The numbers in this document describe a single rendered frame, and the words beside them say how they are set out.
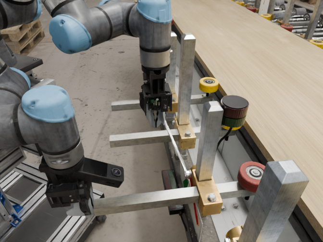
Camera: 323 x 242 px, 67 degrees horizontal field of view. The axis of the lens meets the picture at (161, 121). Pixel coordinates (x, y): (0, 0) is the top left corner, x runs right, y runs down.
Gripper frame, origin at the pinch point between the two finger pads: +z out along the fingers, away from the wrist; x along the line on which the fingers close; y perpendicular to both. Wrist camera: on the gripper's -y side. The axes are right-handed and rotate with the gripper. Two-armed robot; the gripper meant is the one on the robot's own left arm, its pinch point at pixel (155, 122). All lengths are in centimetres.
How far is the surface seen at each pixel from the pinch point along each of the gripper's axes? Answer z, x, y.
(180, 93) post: -5.7, 8.9, -6.5
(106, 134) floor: 93, -30, -112
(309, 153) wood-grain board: 3.5, 41.7, 16.3
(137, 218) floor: 94, -9, -27
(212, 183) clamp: 6.5, 12.4, 20.1
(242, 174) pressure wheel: 2.9, 19.5, 21.2
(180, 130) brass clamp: 6.7, 9.0, -3.1
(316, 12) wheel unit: -7, 118, -93
